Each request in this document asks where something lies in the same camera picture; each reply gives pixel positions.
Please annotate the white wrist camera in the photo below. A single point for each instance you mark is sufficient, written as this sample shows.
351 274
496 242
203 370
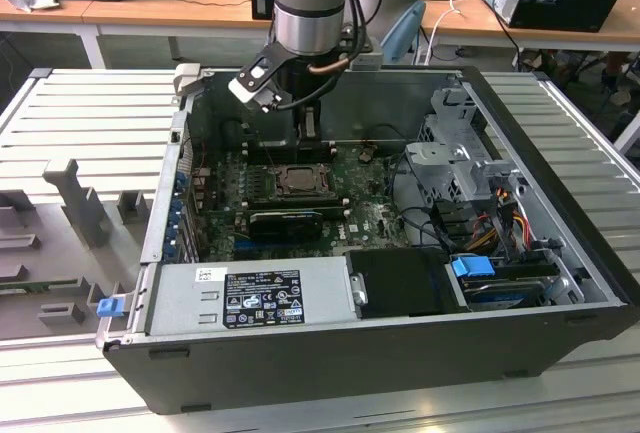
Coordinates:
250 93

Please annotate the wooden desk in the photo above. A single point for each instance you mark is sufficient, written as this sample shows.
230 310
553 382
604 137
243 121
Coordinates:
150 3
470 23

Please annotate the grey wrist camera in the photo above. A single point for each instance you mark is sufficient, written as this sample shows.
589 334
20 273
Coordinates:
367 58

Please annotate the grey plastic case latch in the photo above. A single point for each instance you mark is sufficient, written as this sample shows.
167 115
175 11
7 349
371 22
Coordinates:
186 78

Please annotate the black PC case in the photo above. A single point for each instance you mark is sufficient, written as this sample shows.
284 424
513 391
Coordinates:
300 368

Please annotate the blue case latch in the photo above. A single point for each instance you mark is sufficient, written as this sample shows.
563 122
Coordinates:
110 307

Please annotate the black graphics card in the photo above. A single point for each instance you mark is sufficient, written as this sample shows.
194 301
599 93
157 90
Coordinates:
285 227

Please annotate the metal locking lever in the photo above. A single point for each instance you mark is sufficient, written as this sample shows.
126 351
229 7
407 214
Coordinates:
268 154

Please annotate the black RAM slot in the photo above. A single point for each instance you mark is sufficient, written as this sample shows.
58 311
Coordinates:
300 208
280 157
280 148
280 161
280 152
300 201

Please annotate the hard disk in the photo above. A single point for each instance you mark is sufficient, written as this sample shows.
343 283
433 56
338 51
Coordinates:
500 295

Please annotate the blue card retainer clips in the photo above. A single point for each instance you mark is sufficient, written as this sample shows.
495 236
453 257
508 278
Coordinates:
176 213

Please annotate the coin battery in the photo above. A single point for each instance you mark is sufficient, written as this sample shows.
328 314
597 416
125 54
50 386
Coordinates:
366 154

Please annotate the pale blue teach pendant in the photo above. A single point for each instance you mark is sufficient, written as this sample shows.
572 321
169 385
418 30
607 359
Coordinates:
407 28

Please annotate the grey metal drive cage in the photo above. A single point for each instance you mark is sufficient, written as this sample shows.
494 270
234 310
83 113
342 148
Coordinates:
435 153

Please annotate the green RAM stick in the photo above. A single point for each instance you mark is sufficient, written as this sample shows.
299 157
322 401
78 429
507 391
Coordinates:
30 286

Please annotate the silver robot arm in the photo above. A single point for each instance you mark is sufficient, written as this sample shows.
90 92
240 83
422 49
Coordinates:
307 28

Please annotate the black plastic duct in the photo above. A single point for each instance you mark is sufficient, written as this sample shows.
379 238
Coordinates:
400 283

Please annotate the grey parts rack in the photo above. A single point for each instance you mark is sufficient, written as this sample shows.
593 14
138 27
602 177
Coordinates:
50 253

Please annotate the CPU socket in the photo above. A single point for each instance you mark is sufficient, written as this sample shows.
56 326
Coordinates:
273 194

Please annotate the green motherboard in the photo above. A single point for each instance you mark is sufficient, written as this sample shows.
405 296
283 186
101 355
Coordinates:
370 213

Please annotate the silver CPU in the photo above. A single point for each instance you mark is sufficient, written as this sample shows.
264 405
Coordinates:
302 179

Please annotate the blue disk carrier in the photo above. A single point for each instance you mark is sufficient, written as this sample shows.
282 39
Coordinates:
472 269

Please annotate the grey power supply unit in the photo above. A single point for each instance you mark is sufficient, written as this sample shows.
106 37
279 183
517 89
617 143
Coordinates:
175 303

